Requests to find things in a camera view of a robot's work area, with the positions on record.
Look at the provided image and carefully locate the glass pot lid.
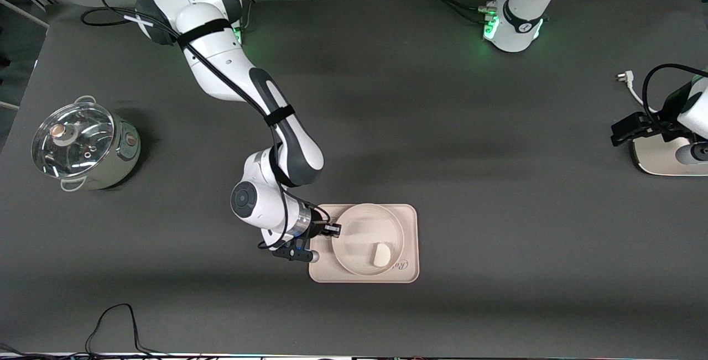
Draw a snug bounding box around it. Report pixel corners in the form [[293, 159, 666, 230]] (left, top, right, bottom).
[[32, 102, 115, 178]]

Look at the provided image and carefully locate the round beige plate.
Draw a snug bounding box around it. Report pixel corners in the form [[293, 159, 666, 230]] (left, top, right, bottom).
[[331, 204, 406, 276]]

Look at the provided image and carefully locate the cream white toaster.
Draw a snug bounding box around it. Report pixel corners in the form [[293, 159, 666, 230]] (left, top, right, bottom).
[[631, 132, 708, 176]]

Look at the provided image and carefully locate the white toaster power cord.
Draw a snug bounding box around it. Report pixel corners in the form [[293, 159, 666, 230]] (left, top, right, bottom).
[[616, 71, 659, 114]]

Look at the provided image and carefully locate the dark grey table mat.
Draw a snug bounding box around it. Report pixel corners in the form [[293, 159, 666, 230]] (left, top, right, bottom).
[[0, 0, 708, 358]]

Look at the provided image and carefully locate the thin black looped cable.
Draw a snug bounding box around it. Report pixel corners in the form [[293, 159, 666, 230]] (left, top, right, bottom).
[[85, 304, 172, 358]]

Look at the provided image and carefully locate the beige rectangular tray bear print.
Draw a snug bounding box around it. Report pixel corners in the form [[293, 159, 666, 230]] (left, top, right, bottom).
[[309, 204, 420, 284]]

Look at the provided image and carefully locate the steel pot with glass lid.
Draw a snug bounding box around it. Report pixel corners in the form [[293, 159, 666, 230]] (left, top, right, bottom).
[[55, 96, 141, 192]]

